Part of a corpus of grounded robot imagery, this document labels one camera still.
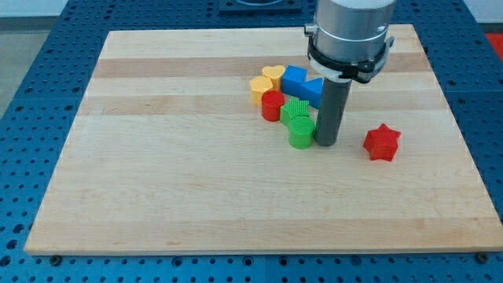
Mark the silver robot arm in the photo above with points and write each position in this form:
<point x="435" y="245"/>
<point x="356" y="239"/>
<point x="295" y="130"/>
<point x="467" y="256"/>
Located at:
<point x="348" y="38"/>

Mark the green star block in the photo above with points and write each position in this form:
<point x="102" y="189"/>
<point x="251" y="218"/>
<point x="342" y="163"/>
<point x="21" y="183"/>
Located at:
<point x="292" y="109"/>

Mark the red star block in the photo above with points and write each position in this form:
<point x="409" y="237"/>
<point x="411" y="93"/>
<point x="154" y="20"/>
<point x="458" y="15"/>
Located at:
<point x="382" y="143"/>

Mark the red cylinder block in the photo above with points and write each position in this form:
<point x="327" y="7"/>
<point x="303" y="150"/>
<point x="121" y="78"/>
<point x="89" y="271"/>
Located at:
<point x="272" y="101"/>

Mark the green cylinder block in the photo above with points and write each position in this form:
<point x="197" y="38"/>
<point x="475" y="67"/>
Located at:
<point x="300" y="132"/>

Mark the yellow hexagon block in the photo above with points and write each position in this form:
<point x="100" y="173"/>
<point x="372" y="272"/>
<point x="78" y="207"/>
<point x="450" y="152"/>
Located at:
<point x="259" y="85"/>

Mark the yellow heart block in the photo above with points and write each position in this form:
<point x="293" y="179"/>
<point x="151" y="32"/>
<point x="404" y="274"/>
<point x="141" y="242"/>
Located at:
<point x="275" y="74"/>

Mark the blue cube block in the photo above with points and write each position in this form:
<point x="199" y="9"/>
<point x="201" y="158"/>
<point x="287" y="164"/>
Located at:
<point x="292" y="80"/>

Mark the blue triangle block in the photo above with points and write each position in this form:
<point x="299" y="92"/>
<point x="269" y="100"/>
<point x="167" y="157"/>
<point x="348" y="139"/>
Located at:
<point x="311" y="91"/>

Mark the wooden board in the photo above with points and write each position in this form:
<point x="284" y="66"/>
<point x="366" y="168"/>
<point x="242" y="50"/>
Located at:
<point x="167" y="155"/>

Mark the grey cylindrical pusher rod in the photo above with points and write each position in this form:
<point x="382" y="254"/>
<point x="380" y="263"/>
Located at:
<point x="330" y="112"/>

